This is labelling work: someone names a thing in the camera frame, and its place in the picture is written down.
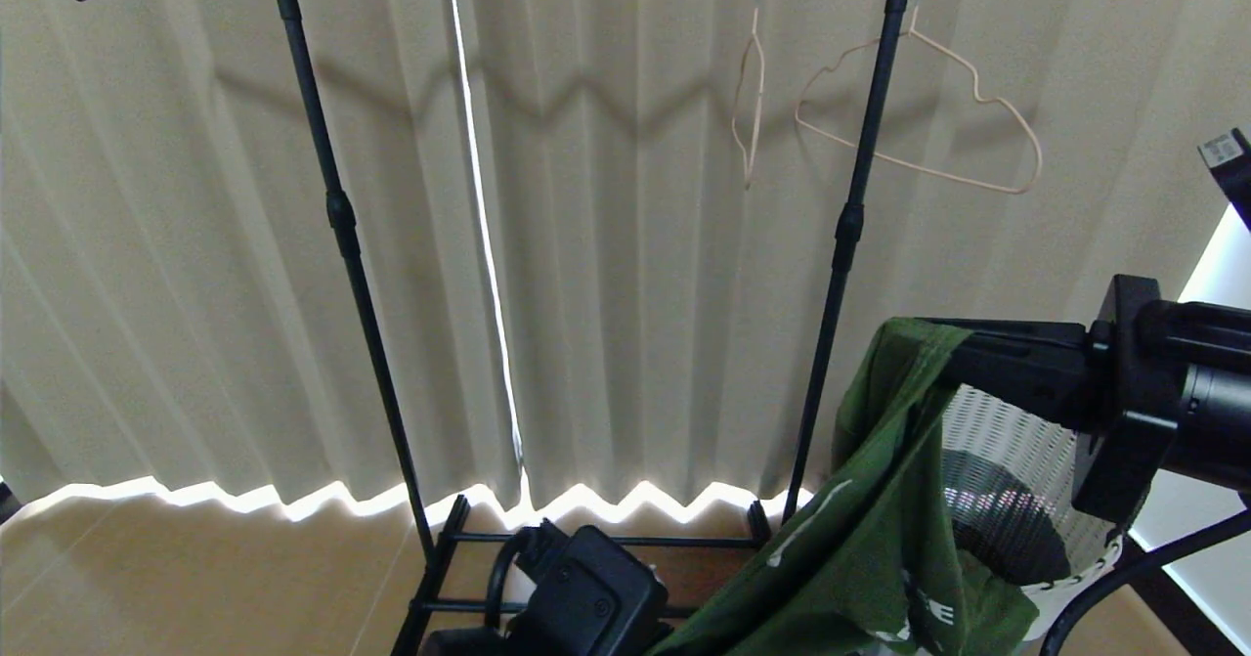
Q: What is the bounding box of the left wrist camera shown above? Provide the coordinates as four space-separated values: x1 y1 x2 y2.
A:
508 524 671 656

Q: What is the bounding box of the black clothes rack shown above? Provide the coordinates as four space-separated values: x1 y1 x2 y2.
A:
66 0 1176 656

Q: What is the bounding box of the beige curtain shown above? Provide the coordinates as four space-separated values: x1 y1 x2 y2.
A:
0 0 1251 525

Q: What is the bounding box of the black cable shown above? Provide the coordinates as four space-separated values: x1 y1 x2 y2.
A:
485 527 540 630
1038 507 1251 656

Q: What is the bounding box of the white laundry basket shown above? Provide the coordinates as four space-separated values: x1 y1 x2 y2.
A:
933 382 1127 642

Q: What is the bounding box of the pink clothes hanger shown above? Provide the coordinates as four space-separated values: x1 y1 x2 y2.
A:
731 0 768 191
795 0 1043 197

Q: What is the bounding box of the window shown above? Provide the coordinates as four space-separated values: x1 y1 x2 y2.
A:
1129 201 1251 656

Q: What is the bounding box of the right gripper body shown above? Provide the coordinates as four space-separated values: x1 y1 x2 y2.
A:
1070 275 1251 527

